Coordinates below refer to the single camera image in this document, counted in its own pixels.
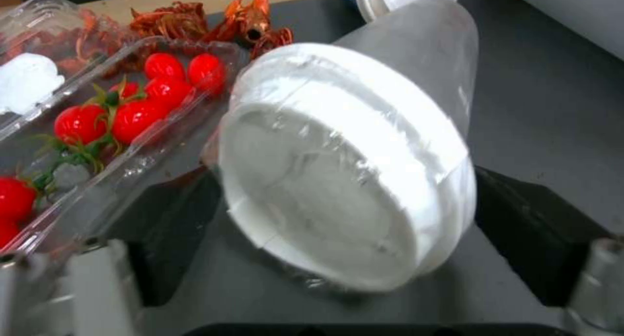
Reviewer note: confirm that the white cylinder with red end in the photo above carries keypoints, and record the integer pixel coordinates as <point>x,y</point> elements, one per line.
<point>570,5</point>

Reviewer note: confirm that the clear plastic takeout box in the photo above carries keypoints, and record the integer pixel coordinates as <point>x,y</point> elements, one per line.
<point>146,160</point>

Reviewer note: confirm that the clear cup with white lid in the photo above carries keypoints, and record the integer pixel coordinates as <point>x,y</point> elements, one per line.
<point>351,160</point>

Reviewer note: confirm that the white steamed bun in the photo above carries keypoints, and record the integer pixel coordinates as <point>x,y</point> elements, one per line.
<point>27,80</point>

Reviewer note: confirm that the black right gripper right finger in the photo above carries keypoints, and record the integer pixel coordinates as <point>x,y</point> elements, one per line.
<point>526,219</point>

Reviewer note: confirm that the red cherry tomato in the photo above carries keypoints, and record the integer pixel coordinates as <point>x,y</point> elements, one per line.
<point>14,197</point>
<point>80,124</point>
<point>164,66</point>
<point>7,232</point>
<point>139,121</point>
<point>127,91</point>
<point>207,71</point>
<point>168,91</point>

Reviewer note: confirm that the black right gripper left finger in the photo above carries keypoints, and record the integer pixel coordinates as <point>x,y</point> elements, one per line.
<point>166,219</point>

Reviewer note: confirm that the red-brown crayfish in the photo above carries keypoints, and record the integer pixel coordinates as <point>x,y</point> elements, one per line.
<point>168,21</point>
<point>85,39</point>
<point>256,19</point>

